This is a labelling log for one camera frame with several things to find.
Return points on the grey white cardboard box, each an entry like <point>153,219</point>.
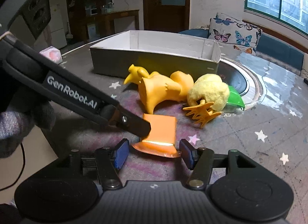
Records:
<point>155,51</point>

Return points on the green plastic toy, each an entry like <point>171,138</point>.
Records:
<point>234,103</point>

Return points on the grey knit gloved hand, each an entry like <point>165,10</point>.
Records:
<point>18,121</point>

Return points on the yellow plush chick toy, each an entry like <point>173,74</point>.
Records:
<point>207,98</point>

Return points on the dark wooden door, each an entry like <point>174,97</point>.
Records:
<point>166,15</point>

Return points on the white refrigerator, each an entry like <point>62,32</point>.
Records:
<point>58,38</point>

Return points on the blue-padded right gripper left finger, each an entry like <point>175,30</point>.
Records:
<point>109,162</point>

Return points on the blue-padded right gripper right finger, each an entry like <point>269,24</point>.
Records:
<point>199,161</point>

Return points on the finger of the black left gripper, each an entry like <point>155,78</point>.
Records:
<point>126,120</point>

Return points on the dark wooden shelf cabinet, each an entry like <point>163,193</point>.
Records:
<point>89,5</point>

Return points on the butterfly print pillow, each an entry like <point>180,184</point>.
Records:
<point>230,31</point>

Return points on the pink tissue pack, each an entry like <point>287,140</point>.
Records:
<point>52,54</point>

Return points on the blue sofa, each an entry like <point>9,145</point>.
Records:
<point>269,48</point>

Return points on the round black induction plate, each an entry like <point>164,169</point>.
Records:
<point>245,81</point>

